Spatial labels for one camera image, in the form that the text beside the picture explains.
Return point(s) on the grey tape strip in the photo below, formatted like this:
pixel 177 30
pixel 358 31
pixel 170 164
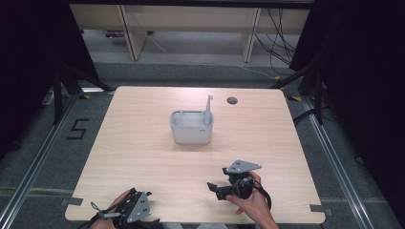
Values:
pixel 72 201
pixel 319 209

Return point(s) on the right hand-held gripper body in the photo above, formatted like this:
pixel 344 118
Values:
pixel 238 183

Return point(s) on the person's left hand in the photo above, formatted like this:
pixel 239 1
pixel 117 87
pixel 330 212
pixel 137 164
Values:
pixel 110 210

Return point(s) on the light wooden desk frame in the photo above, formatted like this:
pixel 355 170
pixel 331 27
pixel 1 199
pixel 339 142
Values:
pixel 191 19

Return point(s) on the white plastic storage box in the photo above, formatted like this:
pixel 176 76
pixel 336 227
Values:
pixel 191 132

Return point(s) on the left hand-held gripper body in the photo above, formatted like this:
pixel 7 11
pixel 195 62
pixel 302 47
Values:
pixel 135 208

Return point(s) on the aluminium floor rail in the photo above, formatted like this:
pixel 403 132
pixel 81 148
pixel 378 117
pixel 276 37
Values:
pixel 35 165
pixel 337 165

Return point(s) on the person's right hand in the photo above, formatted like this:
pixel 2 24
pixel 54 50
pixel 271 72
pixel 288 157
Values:
pixel 251 203

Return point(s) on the black curtain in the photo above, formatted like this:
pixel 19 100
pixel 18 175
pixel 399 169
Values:
pixel 366 79
pixel 28 57

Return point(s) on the black metal stand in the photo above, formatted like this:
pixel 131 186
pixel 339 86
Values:
pixel 59 95
pixel 316 95

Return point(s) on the white electric toothbrush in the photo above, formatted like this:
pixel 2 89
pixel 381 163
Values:
pixel 208 109

